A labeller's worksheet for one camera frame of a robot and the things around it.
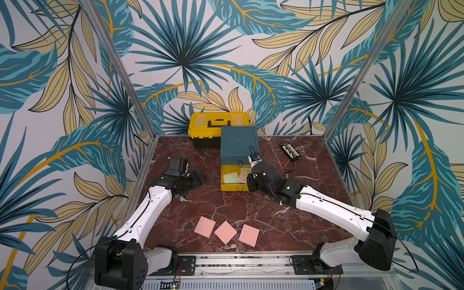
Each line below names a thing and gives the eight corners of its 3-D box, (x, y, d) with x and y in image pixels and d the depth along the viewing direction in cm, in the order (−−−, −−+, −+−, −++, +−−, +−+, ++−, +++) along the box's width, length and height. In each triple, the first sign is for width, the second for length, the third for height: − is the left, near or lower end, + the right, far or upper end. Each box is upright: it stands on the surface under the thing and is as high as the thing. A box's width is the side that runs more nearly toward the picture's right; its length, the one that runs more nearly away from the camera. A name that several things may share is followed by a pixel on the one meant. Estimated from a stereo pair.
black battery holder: (292, 162, 110) (293, 160, 108) (279, 145, 118) (280, 143, 116) (300, 159, 111) (301, 157, 110) (287, 143, 120) (287, 140, 118)
